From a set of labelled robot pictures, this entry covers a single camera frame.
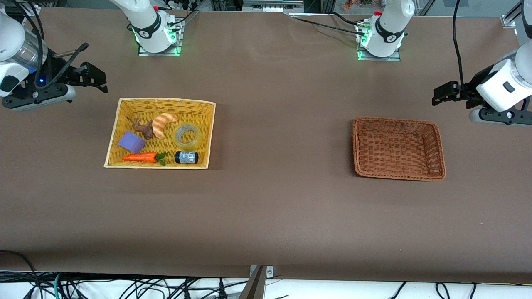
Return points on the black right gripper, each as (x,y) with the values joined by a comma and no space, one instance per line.
(59,74)

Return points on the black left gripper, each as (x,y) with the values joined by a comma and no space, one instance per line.
(469,88)

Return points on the clear yellowish tape roll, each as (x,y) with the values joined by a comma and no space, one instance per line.
(178,143)

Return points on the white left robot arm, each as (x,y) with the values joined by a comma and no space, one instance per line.
(388,29)

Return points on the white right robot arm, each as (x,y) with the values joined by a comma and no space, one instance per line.
(145,25)

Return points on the brown bear figurine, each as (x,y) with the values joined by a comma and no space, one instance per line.
(145,128)

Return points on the purple foam block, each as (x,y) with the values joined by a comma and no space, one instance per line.
(131,142)

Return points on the brown wicker basket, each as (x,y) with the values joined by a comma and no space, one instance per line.
(395,145)

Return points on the toy croissant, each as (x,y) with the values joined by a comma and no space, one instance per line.
(161,123)

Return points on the orange toy carrot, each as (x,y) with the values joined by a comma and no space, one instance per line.
(139,157)

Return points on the yellow woven basket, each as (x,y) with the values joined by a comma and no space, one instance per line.
(199,112)

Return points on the small bottle with black cap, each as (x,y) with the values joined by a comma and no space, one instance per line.
(187,157)

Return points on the grey control box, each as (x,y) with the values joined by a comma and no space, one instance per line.
(272,5)

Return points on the dark slanted bar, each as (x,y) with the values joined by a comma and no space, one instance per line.
(253,286)

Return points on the aluminium frame profile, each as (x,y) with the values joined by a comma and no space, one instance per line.
(510,16)

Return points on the metal table edge bracket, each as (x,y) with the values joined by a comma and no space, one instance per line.
(269,270)

